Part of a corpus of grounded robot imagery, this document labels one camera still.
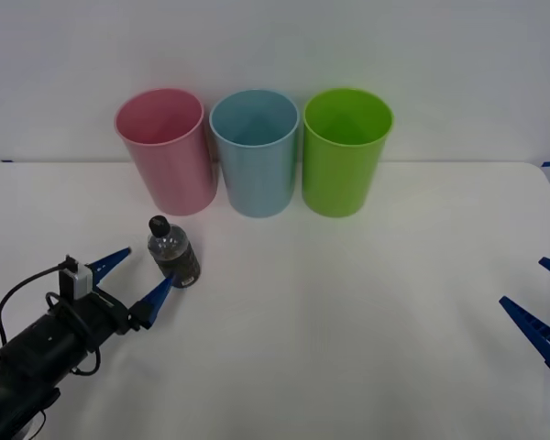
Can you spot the green plastic waste bin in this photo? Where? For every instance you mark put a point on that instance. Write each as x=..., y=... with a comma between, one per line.
x=337, y=181

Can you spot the small dark bottle black cap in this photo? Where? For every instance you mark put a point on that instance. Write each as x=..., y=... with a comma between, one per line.
x=174, y=254

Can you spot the pale blue plastic waste bin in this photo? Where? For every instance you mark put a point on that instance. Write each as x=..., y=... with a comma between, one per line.
x=259, y=183

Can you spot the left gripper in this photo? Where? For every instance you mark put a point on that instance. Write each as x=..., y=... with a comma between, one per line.
x=50, y=341

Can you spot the pink plastic waste bin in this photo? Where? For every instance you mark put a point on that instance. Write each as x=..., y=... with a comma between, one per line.
x=176, y=176

